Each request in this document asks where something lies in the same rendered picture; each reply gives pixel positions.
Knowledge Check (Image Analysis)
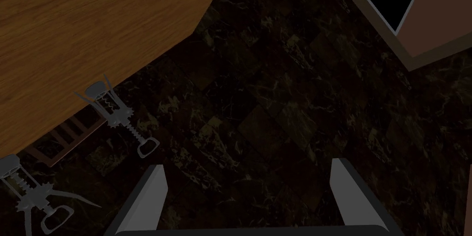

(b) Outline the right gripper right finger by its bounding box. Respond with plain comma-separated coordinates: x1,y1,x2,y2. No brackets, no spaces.
329,158,406,236

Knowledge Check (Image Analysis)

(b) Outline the brown wooden table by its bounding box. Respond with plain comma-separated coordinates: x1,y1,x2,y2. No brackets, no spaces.
0,0,232,166

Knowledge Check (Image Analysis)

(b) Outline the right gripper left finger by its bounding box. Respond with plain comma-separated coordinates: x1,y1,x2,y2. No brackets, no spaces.
104,164,169,236

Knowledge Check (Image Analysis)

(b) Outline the silver winged corkscrew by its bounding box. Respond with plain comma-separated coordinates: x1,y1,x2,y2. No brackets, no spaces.
0,153,102,236
75,73,161,159

